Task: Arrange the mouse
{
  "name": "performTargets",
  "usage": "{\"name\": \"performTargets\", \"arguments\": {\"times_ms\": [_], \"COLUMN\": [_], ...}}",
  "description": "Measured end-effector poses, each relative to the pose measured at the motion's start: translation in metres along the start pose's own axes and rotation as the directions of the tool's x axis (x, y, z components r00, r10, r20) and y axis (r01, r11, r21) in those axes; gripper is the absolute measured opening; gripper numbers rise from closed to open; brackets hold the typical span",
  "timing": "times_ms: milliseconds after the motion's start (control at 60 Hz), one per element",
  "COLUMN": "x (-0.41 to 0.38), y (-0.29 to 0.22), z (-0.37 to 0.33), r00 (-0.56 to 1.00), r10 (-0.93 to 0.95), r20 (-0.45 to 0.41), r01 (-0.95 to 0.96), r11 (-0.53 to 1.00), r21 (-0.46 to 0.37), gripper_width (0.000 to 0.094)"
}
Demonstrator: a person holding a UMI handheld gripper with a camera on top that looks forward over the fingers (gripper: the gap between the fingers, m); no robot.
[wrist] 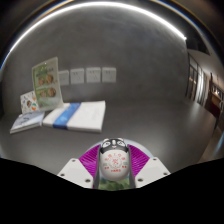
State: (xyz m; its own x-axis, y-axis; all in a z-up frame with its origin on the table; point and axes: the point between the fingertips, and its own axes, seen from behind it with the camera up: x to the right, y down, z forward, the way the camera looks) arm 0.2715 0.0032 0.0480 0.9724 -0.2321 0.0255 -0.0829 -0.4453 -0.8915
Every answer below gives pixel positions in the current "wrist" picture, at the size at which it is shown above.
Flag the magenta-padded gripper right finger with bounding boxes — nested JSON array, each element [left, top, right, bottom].
[[127, 144, 172, 189]]

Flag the white cartoon sticker card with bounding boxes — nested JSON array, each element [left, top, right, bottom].
[[19, 90, 40, 115]]

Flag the dark framed glass partition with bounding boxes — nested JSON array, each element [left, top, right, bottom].
[[184, 49, 224, 134]]

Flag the white panda-print computer mouse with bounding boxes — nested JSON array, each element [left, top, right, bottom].
[[99, 137, 130, 182]]

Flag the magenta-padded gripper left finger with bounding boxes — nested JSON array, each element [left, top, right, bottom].
[[57, 144, 102, 190]]

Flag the grey striped cover book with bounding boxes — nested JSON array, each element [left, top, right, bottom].
[[9, 110, 46, 135]]

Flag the white book with blue band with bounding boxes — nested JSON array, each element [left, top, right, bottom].
[[42, 100, 107, 134]]

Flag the white wall socket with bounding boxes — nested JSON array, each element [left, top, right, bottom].
[[85, 66, 102, 84], [101, 66, 117, 83], [58, 69, 70, 87], [69, 67, 86, 85]]

